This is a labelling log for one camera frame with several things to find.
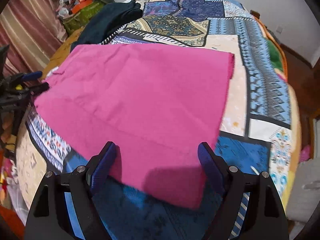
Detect pink pants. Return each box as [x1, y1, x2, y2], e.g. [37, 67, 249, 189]
[34, 43, 234, 209]

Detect white plastic chair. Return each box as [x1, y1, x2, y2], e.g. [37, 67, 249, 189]
[286, 158, 320, 239]

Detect striped pink curtain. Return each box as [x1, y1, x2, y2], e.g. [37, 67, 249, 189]
[1, 0, 67, 76]

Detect pink slipper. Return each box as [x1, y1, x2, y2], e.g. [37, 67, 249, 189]
[299, 145, 310, 163]

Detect patchwork blue bed sheet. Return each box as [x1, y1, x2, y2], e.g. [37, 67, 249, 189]
[16, 0, 292, 239]

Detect green storage bag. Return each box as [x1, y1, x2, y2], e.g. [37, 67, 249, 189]
[62, 1, 105, 36]

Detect dark navy folded garment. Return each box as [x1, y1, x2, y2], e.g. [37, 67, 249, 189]
[70, 0, 143, 51]

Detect orange box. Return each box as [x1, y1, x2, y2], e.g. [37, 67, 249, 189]
[71, 0, 93, 14]

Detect orange floral blanket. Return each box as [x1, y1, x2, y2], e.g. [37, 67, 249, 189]
[253, 15, 302, 212]

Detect wooden nightstand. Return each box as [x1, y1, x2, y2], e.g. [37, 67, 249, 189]
[250, 10, 260, 19]

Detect wall socket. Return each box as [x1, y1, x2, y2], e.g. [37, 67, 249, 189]
[276, 26, 284, 34]

